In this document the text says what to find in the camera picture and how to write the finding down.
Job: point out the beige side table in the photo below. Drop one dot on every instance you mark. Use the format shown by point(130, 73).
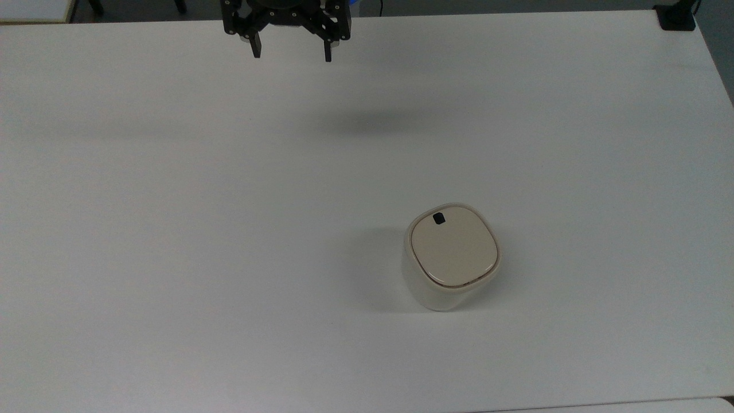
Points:
point(34, 8)

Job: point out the cream white trash bin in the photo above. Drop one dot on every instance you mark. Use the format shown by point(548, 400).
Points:
point(427, 289)

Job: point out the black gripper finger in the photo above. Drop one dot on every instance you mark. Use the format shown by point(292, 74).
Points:
point(246, 28)
point(331, 28)

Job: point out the beige trash bin lid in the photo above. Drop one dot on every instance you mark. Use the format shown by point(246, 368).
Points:
point(454, 248)

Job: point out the black chair leg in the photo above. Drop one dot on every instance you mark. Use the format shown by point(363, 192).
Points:
point(180, 5)
point(96, 6)

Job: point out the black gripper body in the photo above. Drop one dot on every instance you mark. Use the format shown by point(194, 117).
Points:
point(281, 12)

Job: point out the black table clamp mount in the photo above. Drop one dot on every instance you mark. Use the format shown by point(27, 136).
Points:
point(675, 14)

